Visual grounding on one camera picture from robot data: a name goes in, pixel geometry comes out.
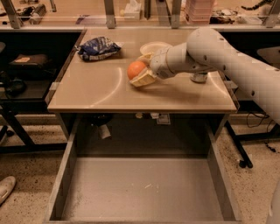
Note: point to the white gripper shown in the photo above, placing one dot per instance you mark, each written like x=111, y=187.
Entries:
x=159, y=65

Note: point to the orange fruit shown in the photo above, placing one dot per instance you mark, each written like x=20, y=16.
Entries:
x=135, y=68

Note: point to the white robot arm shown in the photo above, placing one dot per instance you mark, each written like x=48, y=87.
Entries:
x=205, y=50

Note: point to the white tag under counter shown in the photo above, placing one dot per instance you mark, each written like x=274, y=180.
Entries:
x=104, y=131

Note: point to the open grey drawer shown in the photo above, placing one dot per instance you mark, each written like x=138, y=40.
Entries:
x=144, y=173

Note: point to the white bowl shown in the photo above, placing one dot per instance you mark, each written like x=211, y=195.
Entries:
x=153, y=47

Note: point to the blue chip bag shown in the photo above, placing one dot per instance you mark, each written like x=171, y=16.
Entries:
x=98, y=49

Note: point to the green white soda can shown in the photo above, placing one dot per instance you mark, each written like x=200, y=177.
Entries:
x=199, y=77

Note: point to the pink plastic container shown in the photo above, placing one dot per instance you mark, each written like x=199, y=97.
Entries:
x=198, y=12

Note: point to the dark bag on shelf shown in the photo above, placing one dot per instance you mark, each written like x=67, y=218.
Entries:
x=29, y=64

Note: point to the black table leg stand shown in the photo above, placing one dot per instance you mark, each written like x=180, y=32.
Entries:
x=245, y=162

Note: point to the white shoe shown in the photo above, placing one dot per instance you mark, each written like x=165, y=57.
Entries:
x=6, y=187

